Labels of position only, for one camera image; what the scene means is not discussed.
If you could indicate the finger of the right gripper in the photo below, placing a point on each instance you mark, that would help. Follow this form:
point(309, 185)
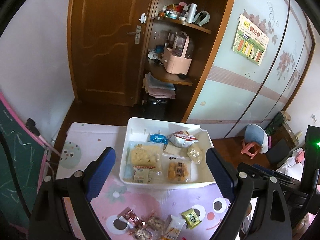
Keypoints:
point(259, 172)

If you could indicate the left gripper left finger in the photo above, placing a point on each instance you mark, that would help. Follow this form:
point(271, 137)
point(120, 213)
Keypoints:
point(49, 217)

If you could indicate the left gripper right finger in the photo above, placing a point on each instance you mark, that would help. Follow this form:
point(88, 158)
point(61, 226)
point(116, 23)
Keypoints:
point(271, 219)

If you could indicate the red white snack bag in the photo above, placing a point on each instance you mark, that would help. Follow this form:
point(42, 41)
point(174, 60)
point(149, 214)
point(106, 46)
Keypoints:
point(182, 139)

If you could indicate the dark red foil snack packet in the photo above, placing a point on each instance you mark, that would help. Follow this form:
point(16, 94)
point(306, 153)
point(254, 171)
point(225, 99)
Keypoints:
point(129, 217)

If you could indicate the clear nut cluster pack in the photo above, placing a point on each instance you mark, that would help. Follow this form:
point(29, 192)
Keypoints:
point(143, 233)
point(155, 222)

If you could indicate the blue foil snack packet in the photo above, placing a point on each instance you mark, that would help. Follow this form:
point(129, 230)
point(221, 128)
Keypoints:
point(158, 138)

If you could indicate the large clear rice cracker pack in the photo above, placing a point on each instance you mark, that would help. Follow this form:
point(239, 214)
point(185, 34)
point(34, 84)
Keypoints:
point(145, 153)

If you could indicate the pink plastic stool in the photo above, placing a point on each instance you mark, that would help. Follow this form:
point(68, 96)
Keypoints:
point(251, 149)

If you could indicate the blue plush cushion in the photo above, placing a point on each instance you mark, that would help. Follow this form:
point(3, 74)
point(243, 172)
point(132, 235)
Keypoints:
point(255, 133)

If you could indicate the orange fried snack pack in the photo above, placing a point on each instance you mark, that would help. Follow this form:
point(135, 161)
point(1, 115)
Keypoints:
point(179, 172)

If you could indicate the green wrapped candy packet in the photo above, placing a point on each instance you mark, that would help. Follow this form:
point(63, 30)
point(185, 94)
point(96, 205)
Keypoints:
point(191, 218)

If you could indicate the pink cartoon table mat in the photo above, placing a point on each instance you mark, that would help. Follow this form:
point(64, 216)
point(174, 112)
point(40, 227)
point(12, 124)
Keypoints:
point(84, 144)

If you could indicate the orange white oats packet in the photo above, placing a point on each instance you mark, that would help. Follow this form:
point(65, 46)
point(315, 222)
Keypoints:
point(173, 227)

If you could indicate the white plastic storage bin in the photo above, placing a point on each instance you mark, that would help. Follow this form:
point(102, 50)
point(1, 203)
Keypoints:
point(165, 155)

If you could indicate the cream cracker packet red edge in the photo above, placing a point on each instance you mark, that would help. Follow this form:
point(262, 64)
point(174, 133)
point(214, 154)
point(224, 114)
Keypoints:
point(143, 174)

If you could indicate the folded towels stack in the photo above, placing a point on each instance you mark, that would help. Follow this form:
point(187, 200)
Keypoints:
point(158, 89)

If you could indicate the pink storage basket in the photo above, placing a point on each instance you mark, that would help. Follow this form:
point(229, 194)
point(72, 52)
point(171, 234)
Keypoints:
point(175, 60)

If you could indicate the brown wooden door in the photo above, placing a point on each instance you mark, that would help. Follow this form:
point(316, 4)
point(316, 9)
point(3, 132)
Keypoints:
point(105, 41)

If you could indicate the green chalkboard pink frame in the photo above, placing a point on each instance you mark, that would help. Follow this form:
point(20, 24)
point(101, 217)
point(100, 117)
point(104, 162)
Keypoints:
point(27, 154)

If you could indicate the colourful wall poster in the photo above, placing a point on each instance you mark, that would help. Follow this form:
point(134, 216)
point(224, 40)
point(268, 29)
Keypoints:
point(250, 41)

